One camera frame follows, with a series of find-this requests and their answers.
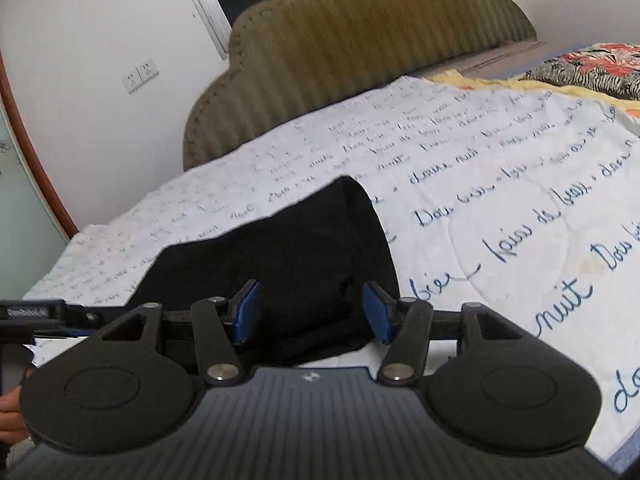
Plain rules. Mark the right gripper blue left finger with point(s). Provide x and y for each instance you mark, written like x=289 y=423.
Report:
x=243 y=311

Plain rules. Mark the black pants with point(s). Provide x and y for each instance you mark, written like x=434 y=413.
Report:
x=310 y=259

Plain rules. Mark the white wall socket plate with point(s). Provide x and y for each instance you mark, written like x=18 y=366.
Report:
x=132 y=81

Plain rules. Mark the brown wooden door frame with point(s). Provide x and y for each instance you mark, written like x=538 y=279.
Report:
x=43 y=183

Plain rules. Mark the white bedsheet with blue script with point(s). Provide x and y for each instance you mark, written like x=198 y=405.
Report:
x=527 y=201

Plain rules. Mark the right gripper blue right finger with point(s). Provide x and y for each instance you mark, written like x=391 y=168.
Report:
x=381 y=312

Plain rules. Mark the person's left hand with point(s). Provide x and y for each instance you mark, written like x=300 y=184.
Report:
x=13 y=429

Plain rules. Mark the olive tufted headboard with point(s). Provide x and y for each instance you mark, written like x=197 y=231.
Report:
x=288 y=58

